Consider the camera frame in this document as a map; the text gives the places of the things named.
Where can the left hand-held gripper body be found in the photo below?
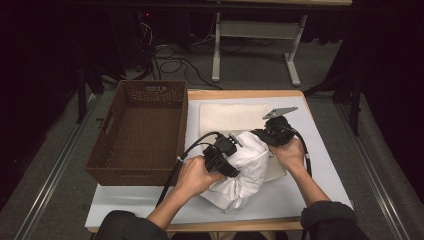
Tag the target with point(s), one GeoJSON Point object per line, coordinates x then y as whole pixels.
{"type": "Point", "coordinates": [220, 150]}

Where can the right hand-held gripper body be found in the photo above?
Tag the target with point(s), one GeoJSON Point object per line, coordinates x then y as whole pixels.
{"type": "Point", "coordinates": [278, 133]}

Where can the white garment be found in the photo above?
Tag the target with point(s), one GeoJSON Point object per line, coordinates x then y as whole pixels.
{"type": "Point", "coordinates": [248, 166]}

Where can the cream cloth bag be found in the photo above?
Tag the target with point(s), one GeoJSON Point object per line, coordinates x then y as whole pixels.
{"type": "Point", "coordinates": [230, 116]}

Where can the brown woven basket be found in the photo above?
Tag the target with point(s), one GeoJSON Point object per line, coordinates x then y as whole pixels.
{"type": "Point", "coordinates": [143, 133]}

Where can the person's right hand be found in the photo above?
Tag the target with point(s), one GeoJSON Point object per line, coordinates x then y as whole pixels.
{"type": "Point", "coordinates": [291, 155]}

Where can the person's left hand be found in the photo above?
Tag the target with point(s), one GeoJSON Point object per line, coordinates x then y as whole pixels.
{"type": "Point", "coordinates": [193, 176]}

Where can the white table mat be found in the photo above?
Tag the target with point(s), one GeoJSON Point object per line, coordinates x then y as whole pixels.
{"type": "Point", "coordinates": [316, 133]}

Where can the wooden table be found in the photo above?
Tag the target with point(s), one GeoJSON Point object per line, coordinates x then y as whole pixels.
{"type": "Point", "coordinates": [246, 94]}

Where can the person's beige trousers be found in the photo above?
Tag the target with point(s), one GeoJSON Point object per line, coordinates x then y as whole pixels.
{"type": "Point", "coordinates": [243, 236]}

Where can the black stand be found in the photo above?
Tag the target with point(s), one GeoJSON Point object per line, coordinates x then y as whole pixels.
{"type": "Point", "coordinates": [81, 96]}
{"type": "Point", "coordinates": [356, 106]}

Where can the person's dark right sleeve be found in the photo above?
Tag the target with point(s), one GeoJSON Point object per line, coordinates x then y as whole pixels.
{"type": "Point", "coordinates": [330, 221]}

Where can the person's dark sleeve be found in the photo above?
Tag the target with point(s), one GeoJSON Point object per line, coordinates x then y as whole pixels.
{"type": "Point", "coordinates": [330, 221]}
{"type": "Point", "coordinates": [130, 226]}

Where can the person's dark left sleeve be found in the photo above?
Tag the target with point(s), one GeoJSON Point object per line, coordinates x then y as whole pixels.
{"type": "Point", "coordinates": [130, 226]}

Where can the metal floor rail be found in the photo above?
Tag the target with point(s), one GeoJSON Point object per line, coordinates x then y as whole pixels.
{"type": "Point", "coordinates": [56, 166]}
{"type": "Point", "coordinates": [370, 170]}

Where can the white metal desk frame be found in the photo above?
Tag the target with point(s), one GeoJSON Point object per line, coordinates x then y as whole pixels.
{"type": "Point", "coordinates": [256, 29]}

